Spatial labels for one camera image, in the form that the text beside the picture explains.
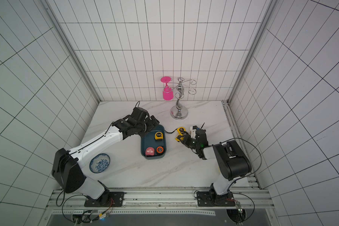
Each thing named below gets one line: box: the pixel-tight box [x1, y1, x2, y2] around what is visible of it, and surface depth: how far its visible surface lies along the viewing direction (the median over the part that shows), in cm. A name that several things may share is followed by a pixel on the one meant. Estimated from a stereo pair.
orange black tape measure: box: [155, 145, 165, 156], surface depth 89 cm
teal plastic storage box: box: [140, 124, 167, 160], surface depth 92 cm
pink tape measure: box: [145, 146, 155, 157], surface depth 91 cm
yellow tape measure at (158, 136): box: [154, 131, 164, 142], surface depth 97 cm
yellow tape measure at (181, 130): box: [176, 126, 186, 138], surface depth 101 cm
